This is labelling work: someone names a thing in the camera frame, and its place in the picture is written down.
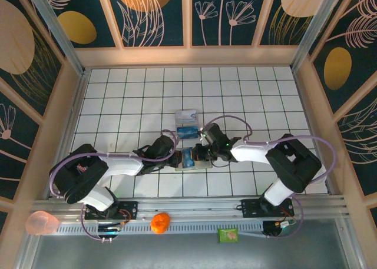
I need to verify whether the olive green card holder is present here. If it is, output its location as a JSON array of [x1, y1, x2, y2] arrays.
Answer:
[[175, 160, 213, 172]]

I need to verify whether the blue VIP card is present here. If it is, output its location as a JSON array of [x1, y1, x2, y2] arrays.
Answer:
[[177, 125, 199, 140], [181, 147, 196, 168]]

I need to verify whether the clear acrylic card tray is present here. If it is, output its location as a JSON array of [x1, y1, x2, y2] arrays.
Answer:
[[174, 108, 201, 141]]

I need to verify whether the silver VIP card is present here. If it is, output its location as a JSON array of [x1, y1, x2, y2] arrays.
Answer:
[[175, 109, 198, 121]]

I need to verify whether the orange mandarin fruit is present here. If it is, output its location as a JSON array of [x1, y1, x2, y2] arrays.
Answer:
[[150, 212, 171, 235]]

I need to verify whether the green snack packet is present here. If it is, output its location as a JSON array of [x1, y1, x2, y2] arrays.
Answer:
[[217, 227, 240, 244]]

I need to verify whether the small electronics board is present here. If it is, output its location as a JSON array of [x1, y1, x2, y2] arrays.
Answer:
[[275, 218, 297, 229], [97, 225, 123, 234]]

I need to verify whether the pink plastic cup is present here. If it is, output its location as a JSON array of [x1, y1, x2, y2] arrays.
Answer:
[[25, 210, 60, 237]]

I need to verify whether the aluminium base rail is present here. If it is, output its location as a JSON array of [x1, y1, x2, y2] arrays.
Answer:
[[32, 195, 350, 222]]

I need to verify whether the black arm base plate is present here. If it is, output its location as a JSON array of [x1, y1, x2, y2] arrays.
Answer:
[[84, 201, 139, 222], [240, 198, 295, 219]]

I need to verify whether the white slotted cable duct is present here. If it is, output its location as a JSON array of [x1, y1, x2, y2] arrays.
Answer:
[[55, 221, 266, 237]]

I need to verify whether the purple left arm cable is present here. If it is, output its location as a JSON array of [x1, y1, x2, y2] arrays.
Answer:
[[49, 129, 178, 242]]

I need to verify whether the aluminium frame post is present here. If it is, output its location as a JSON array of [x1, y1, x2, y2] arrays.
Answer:
[[290, 0, 346, 72], [25, 0, 87, 77]]

